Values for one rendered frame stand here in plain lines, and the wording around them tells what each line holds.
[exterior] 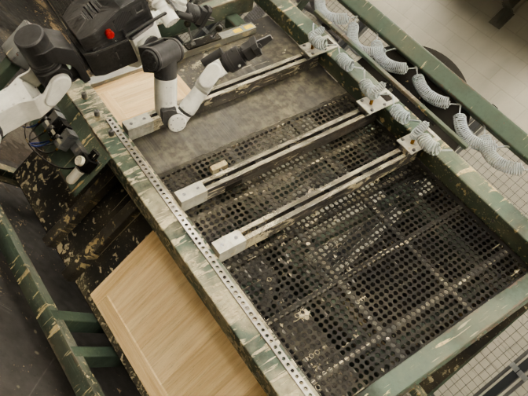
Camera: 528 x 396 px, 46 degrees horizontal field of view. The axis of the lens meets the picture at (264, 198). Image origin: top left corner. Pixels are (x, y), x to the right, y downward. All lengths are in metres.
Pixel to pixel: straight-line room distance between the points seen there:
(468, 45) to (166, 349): 6.27
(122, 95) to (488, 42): 5.81
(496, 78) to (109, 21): 6.01
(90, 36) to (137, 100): 0.65
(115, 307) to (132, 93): 1.00
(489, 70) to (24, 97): 6.22
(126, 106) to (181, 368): 1.21
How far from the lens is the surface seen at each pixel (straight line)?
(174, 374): 2.67
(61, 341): 2.75
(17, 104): 2.53
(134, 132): 2.80
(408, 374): 2.30
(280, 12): 3.46
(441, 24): 8.44
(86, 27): 2.44
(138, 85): 3.06
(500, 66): 7.91
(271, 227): 2.46
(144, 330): 2.76
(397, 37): 3.56
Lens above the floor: 1.59
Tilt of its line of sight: 10 degrees down
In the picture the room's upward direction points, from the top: 45 degrees clockwise
